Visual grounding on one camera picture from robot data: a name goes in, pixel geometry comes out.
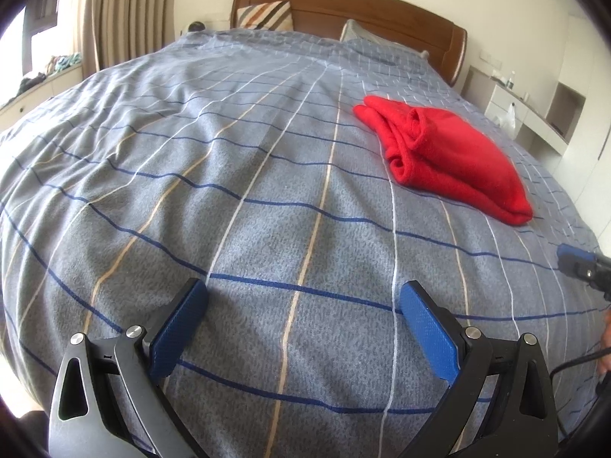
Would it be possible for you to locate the white plastic bag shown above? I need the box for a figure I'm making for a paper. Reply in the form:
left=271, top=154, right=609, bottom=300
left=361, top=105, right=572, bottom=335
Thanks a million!
left=496, top=102, right=517, bottom=139

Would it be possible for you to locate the grey pillow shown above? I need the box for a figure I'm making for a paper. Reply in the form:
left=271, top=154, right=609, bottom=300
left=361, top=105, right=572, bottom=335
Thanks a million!
left=340, top=19, right=430, bottom=61

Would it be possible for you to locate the red knit sweater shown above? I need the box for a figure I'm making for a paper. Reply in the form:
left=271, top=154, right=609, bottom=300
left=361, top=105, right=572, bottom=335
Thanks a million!
left=353, top=95, right=533, bottom=226

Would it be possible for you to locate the window sill clutter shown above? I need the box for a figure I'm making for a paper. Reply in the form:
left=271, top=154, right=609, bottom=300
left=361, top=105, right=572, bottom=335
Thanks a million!
left=16, top=53, right=82, bottom=95

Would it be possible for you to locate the small black round device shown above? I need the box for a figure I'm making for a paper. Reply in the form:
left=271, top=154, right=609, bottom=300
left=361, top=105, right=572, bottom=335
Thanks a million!
left=188, top=21, right=206, bottom=32

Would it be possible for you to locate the white bedside desk unit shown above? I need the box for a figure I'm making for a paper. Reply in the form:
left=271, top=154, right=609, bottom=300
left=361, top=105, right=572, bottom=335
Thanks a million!
left=461, top=66, right=585, bottom=156

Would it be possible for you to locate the beige curtain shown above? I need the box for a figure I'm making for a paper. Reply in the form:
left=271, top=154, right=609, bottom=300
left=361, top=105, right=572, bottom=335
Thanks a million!
left=79, top=0, right=175, bottom=77

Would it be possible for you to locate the person's right hand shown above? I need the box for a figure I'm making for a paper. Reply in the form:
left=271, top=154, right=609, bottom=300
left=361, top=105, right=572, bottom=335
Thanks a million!
left=598, top=311, right=611, bottom=375

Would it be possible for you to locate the black cable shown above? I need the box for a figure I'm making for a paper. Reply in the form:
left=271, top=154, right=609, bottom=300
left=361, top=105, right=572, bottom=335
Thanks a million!
left=548, top=346, right=611, bottom=383

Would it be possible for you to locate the grey plaid bed duvet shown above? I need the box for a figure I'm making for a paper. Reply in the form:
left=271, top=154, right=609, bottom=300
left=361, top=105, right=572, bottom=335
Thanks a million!
left=1, top=30, right=607, bottom=457

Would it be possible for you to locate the brown wooden headboard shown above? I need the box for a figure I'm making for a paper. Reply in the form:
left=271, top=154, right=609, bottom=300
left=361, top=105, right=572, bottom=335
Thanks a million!
left=230, top=0, right=467, bottom=86

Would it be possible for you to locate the striped cushion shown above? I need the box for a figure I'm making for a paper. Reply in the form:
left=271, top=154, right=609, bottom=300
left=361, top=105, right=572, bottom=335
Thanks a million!
left=236, top=1, right=294, bottom=32

